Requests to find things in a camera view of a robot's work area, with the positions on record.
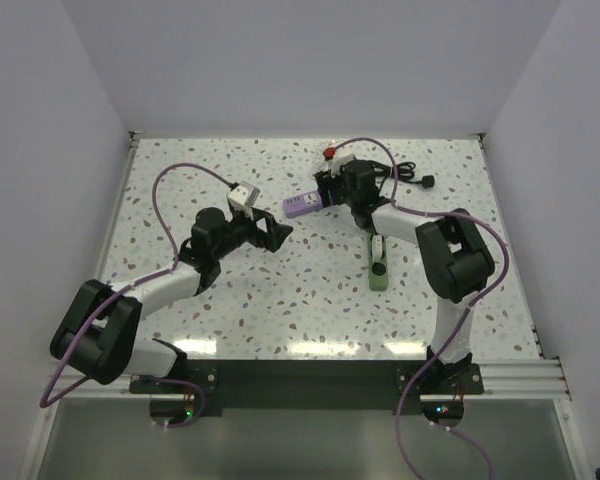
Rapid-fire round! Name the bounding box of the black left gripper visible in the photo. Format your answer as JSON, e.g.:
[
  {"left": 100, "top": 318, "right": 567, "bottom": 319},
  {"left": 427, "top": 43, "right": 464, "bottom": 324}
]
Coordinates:
[{"left": 212, "top": 205, "right": 291, "bottom": 261}]

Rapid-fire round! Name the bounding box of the green power strip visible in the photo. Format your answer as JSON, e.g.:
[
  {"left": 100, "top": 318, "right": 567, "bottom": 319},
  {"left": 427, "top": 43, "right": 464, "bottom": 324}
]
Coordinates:
[{"left": 367, "top": 234, "right": 389, "bottom": 292}]

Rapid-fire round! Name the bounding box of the white charger plug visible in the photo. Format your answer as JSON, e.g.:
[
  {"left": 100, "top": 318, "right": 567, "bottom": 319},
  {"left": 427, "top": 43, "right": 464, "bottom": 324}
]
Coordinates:
[{"left": 370, "top": 235, "right": 384, "bottom": 263}]

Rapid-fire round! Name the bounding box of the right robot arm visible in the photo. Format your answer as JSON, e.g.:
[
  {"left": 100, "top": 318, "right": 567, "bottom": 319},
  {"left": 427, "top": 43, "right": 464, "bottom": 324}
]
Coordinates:
[{"left": 315, "top": 158, "right": 495, "bottom": 393}]

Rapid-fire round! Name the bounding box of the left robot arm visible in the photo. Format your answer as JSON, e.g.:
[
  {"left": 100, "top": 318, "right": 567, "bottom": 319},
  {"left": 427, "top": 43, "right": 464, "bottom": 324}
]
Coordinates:
[{"left": 50, "top": 208, "right": 293, "bottom": 392}]

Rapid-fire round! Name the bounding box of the purple power strip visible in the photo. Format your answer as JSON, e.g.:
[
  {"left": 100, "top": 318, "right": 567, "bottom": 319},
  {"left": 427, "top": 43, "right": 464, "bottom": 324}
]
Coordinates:
[{"left": 282, "top": 191, "right": 323, "bottom": 218}]

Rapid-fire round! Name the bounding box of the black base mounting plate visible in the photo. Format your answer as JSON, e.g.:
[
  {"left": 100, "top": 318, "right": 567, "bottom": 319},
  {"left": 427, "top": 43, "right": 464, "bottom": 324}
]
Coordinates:
[{"left": 129, "top": 359, "right": 485, "bottom": 424}]

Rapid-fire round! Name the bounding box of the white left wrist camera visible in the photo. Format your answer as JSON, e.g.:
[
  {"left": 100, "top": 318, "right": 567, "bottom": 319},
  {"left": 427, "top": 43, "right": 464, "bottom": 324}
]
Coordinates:
[{"left": 226, "top": 182, "right": 260, "bottom": 219}]

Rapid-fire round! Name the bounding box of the black power cable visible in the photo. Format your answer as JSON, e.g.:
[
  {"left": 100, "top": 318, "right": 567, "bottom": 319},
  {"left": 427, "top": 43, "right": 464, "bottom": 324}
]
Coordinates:
[{"left": 374, "top": 160, "right": 439, "bottom": 191}]

